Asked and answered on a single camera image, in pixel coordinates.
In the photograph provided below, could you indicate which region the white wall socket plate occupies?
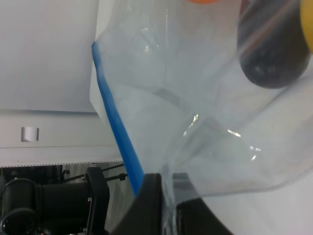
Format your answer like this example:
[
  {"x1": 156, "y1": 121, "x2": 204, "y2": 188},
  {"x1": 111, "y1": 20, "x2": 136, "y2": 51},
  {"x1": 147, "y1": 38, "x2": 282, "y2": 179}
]
[{"x1": 21, "y1": 127, "x2": 39, "y2": 142}]

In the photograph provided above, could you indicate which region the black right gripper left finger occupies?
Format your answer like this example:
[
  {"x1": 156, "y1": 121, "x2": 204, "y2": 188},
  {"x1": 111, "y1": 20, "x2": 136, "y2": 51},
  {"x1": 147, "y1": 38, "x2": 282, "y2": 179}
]
[{"x1": 112, "y1": 173, "x2": 169, "y2": 235}]

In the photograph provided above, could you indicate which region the yellow lemon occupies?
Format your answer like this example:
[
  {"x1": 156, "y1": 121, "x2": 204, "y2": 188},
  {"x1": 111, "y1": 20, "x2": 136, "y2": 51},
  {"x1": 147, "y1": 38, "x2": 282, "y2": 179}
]
[{"x1": 300, "y1": 0, "x2": 313, "y2": 53}]

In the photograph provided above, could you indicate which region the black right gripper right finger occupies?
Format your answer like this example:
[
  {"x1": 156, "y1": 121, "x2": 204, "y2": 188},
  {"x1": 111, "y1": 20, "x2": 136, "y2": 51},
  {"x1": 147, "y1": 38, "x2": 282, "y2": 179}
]
[{"x1": 177, "y1": 198, "x2": 232, "y2": 235}]

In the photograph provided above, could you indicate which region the orange fruit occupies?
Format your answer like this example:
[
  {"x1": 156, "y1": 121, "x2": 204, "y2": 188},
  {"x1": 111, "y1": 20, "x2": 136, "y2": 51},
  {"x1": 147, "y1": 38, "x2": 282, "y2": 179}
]
[{"x1": 189, "y1": 0, "x2": 219, "y2": 4}]

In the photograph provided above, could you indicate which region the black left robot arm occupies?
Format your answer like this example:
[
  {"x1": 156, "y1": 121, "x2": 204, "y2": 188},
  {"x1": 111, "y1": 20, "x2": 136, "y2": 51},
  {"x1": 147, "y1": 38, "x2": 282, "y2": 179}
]
[{"x1": 0, "y1": 167, "x2": 110, "y2": 235}]

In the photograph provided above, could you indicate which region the dark purple eggplant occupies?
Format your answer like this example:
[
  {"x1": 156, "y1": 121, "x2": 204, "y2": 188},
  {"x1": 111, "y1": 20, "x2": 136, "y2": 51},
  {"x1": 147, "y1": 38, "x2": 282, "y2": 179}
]
[{"x1": 237, "y1": 0, "x2": 311, "y2": 89}]

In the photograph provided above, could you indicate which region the clear zip bag blue seal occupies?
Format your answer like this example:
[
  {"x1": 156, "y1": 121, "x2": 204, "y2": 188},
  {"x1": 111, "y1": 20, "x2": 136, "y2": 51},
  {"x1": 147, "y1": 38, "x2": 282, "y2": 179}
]
[{"x1": 92, "y1": 0, "x2": 313, "y2": 235}]

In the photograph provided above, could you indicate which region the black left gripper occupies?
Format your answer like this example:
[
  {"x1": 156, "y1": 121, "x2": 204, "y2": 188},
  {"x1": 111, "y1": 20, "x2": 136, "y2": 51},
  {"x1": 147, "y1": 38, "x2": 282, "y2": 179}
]
[{"x1": 82, "y1": 167, "x2": 110, "y2": 235}]

